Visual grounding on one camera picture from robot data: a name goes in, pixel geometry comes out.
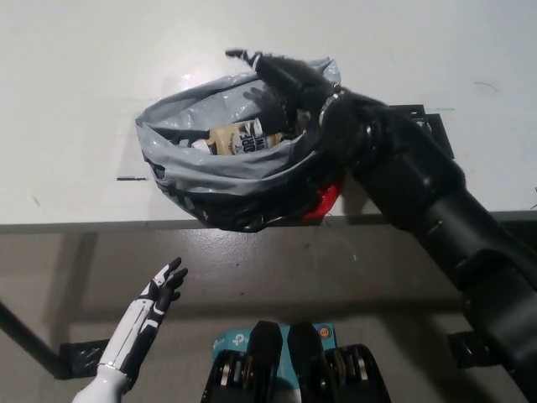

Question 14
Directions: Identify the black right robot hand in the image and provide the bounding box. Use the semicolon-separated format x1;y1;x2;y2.
225;49;337;131

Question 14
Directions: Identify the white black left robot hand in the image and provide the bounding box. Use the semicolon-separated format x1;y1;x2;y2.
97;256;190;379

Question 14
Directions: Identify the beige protein shake bottle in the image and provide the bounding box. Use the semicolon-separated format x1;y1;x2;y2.
191;118;295;155

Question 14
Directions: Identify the grey plastic bag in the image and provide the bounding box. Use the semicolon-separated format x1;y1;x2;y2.
133;56;349;233

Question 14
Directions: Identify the black metal table leg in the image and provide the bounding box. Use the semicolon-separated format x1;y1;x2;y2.
0;298;65;379

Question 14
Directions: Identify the red plastic piece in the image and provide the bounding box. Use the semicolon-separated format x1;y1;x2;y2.
304;181;341;223

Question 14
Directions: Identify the black tape square marker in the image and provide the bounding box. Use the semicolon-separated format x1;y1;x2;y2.
388;103;455;160

